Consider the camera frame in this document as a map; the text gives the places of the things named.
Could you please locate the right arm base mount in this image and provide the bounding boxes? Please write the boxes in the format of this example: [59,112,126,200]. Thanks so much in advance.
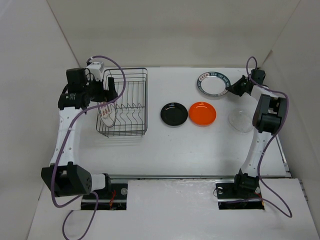
[213,173,265,210]

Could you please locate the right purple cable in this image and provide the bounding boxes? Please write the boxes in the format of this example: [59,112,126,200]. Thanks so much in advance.
[246,56,293,219]

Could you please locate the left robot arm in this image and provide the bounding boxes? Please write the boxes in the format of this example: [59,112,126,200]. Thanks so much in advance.
[41,64,118,199]

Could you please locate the grey wire dish rack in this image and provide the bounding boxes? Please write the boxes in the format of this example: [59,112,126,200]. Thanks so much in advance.
[96,67,148,137]

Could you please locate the aluminium rail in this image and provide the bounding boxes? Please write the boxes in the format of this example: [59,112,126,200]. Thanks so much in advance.
[107,173,293,180]

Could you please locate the orange plate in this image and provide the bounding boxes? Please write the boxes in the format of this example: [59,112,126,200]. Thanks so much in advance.
[188,101,217,127]

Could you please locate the white plate red characters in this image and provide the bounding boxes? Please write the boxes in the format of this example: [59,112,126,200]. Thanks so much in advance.
[97,103,117,128]

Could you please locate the white plate dark rim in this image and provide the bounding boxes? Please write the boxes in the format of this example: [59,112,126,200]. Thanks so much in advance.
[196,71,231,97]

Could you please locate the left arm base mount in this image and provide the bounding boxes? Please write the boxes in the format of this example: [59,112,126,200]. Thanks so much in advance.
[80,181,128,211]

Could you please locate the purple cable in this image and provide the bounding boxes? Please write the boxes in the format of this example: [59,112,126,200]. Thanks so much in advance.
[246,56,293,219]
[51,54,126,240]

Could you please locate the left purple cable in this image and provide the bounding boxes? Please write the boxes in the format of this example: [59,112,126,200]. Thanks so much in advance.
[51,54,126,240]

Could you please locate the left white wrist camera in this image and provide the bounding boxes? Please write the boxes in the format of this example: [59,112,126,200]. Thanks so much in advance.
[86,57,105,82]

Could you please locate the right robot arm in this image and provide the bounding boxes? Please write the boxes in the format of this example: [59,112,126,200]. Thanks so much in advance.
[227,68,289,198]

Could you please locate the black plate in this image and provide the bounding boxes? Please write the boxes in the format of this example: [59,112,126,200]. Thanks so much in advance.
[160,102,188,127]

